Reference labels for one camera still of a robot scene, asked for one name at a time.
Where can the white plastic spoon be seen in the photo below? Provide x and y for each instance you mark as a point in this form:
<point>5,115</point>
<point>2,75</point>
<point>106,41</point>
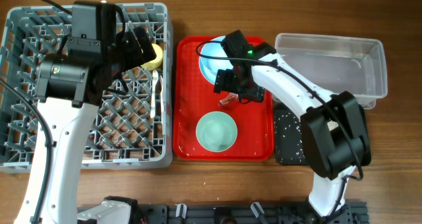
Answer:
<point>155,78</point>

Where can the red serving tray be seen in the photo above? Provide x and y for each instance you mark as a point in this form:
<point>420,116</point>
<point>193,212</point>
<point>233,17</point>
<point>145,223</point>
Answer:
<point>195,97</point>

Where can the light blue plate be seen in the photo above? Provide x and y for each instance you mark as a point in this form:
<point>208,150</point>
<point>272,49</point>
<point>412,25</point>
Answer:
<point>209,76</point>

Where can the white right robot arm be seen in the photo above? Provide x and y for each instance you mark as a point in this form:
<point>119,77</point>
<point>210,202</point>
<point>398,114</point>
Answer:
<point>333,126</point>

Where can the clear plastic bin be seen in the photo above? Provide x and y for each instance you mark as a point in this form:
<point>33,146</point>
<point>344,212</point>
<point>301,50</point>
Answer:
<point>338,63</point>

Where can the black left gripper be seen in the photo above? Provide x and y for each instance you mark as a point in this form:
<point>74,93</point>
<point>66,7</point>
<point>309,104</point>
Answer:
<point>134,58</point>

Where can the black waste tray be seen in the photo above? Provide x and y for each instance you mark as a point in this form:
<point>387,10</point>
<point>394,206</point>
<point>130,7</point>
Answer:
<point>290,135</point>

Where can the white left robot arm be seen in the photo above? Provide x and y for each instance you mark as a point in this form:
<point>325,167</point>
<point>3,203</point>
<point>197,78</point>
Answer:
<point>69,89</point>

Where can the grey dishwasher rack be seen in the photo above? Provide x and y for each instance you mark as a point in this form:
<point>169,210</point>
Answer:
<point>123,135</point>

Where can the rice and food scraps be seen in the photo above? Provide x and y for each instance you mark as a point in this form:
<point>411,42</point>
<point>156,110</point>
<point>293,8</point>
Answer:
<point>293,131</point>

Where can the light blue bowl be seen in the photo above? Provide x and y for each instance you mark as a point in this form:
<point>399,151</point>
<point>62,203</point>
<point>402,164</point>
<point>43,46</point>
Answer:
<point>214,50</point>

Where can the green bowl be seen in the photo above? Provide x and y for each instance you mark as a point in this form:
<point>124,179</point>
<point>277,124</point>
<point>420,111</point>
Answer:
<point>216,131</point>

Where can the red snack wrapper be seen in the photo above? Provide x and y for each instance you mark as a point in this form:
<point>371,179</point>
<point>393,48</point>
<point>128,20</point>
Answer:
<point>230,98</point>

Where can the white plastic fork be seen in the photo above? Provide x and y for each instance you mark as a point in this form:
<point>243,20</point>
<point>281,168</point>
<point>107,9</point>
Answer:
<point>162,107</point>

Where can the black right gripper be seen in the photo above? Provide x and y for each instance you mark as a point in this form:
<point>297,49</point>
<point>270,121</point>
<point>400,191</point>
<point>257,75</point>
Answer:
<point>223,82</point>

